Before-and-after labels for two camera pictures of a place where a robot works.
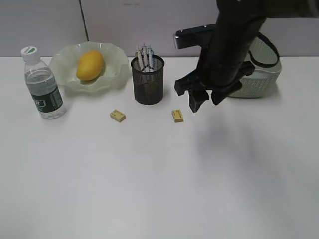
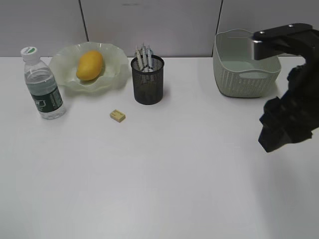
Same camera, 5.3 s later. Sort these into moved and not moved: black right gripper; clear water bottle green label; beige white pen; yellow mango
Moved: black right gripper
Not moved: beige white pen; clear water bottle green label; yellow mango
